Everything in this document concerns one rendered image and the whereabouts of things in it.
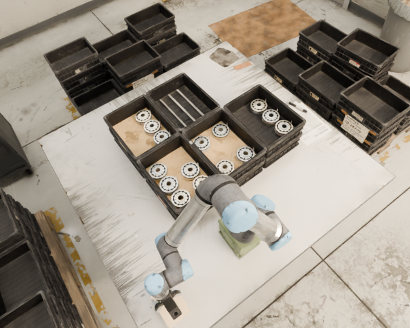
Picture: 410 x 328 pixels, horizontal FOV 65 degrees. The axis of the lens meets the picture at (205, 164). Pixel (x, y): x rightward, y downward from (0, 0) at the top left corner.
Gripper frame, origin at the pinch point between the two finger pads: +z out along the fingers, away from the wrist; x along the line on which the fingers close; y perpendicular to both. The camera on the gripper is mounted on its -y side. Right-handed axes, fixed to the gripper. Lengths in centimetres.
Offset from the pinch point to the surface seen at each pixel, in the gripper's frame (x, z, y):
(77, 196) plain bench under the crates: 14, 5, 84
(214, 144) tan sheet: -68, -8, 57
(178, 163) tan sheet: -44, -8, 58
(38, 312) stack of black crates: 63, 26, 46
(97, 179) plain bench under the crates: -1, 5, 87
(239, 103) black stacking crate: -97, -13, 69
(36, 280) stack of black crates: 62, 37, 68
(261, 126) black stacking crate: -98, -8, 50
